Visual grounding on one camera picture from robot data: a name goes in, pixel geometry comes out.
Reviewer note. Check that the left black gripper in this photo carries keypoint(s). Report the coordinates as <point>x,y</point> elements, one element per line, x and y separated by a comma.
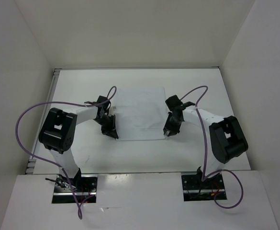
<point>110,131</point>

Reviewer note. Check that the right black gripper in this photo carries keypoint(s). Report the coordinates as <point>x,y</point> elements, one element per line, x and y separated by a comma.
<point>167,127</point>

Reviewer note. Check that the white skirt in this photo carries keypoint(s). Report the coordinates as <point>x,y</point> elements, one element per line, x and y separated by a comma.
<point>141,113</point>

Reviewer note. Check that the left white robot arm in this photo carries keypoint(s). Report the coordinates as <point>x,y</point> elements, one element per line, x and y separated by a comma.
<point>58,131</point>

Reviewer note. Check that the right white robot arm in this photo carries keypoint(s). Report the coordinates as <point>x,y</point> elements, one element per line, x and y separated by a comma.
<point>223,136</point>

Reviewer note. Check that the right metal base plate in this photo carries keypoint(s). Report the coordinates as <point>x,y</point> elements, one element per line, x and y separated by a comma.
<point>196,190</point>

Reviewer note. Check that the metal base plate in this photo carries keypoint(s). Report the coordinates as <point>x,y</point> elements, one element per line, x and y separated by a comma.
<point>196,190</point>
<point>85,193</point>

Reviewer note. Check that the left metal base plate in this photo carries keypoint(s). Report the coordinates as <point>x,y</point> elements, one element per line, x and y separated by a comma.
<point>85,193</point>

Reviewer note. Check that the aluminium table frame rail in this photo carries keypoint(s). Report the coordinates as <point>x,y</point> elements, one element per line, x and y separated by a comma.
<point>96,153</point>

